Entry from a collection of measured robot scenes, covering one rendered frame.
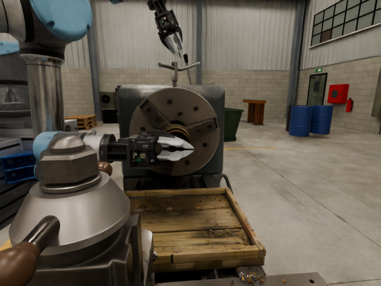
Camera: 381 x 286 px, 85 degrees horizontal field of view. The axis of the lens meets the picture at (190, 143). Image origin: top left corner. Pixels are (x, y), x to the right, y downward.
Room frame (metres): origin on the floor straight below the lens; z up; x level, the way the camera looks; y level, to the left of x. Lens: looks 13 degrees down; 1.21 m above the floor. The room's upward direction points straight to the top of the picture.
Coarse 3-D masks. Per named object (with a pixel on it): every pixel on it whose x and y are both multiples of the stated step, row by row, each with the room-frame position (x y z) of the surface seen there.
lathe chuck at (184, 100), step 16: (160, 96) 0.71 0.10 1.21; (176, 96) 0.72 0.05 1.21; (192, 96) 0.72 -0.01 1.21; (176, 112) 0.72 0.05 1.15; (192, 112) 0.72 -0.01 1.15; (208, 112) 0.73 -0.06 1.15; (144, 128) 0.71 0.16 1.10; (192, 144) 0.72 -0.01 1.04; (208, 144) 0.73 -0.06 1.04; (192, 160) 0.72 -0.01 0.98; (208, 160) 0.73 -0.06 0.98
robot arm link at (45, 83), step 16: (32, 48) 0.54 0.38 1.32; (48, 48) 0.55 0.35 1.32; (64, 48) 0.59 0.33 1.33; (32, 64) 0.54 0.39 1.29; (48, 64) 0.56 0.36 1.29; (32, 80) 0.54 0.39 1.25; (48, 80) 0.55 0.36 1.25; (32, 96) 0.54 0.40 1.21; (48, 96) 0.55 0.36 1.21; (32, 112) 0.54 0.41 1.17; (48, 112) 0.55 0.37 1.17; (32, 128) 0.55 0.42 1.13; (48, 128) 0.54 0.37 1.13; (64, 128) 0.58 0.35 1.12
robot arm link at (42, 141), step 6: (48, 132) 0.48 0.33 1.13; (54, 132) 0.48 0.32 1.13; (60, 132) 0.48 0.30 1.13; (66, 132) 0.48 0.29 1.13; (72, 132) 0.49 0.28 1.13; (78, 132) 0.49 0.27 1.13; (84, 132) 0.49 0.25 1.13; (36, 138) 0.46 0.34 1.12; (42, 138) 0.46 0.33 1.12; (48, 138) 0.46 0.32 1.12; (54, 138) 0.46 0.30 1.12; (36, 144) 0.45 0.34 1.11; (42, 144) 0.45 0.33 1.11; (48, 144) 0.45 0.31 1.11; (36, 150) 0.45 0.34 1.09; (42, 150) 0.45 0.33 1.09; (36, 156) 0.45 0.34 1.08
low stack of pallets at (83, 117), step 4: (72, 116) 7.74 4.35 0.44; (76, 116) 7.74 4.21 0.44; (80, 116) 7.74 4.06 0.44; (84, 116) 7.90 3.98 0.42; (88, 116) 7.74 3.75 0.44; (80, 120) 7.60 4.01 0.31; (84, 120) 7.34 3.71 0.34; (88, 120) 7.53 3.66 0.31; (96, 120) 8.46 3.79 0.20; (80, 124) 7.55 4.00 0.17; (84, 124) 7.30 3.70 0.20; (88, 124) 7.55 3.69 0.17; (96, 124) 8.46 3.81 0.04; (80, 128) 7.61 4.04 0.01; (88, 128) 7.36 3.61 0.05
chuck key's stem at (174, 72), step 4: (172, 64) 0.75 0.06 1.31; (176, 64) 0.75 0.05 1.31; (176, 68) 0.75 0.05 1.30; (172, 72) 0.75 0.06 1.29; (176, 72) 0.75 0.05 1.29; (172, 76) 0.75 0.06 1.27; (176, 76) 0.75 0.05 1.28; (172, 80) 0.75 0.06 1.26; (176, 80) 0.75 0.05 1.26; (176, 84) 0.76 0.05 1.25
